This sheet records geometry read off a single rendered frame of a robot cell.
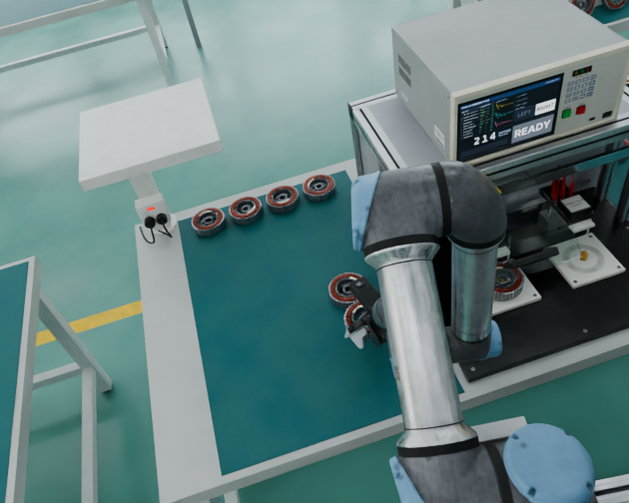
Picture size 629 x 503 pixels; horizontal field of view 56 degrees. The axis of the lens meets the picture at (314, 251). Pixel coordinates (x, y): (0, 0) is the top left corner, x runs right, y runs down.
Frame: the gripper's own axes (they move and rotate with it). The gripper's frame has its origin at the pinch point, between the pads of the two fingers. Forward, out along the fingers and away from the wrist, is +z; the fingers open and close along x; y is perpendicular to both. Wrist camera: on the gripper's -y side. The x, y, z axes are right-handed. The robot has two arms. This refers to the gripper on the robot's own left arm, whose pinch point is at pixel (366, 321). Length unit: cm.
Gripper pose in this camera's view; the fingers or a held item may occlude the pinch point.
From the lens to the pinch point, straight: 152.4
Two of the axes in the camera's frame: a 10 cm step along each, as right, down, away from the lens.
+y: 4.9, 8.5, -2.2
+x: 8.7, -4.4, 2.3
